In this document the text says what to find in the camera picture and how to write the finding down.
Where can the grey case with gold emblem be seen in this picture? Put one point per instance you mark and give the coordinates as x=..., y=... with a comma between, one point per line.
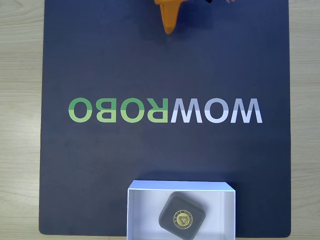
x=175, y=205

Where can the white open box bin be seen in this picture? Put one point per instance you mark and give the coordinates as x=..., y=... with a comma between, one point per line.
x=142, y=212

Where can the dark mat with WOWROBO print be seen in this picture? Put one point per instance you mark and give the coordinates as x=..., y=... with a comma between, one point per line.
x=150, y=62

